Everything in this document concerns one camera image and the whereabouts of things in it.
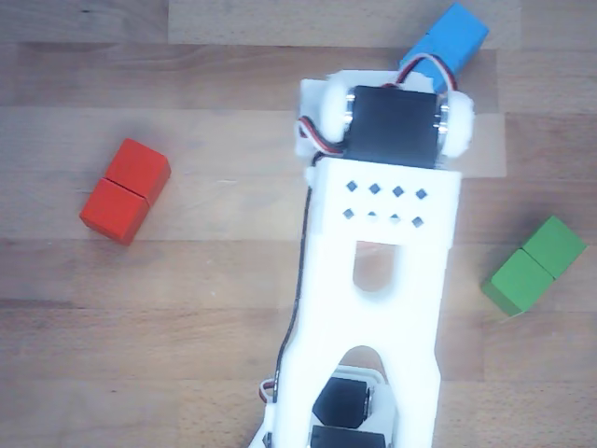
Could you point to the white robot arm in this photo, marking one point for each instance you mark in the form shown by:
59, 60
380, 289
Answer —
410, 303

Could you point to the blue long block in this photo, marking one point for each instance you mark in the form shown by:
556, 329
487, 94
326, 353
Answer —
459, 32

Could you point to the red long block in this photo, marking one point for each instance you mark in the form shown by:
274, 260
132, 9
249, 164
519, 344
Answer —
123, 196

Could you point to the green long block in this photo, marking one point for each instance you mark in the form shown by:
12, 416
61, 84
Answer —
536, 266

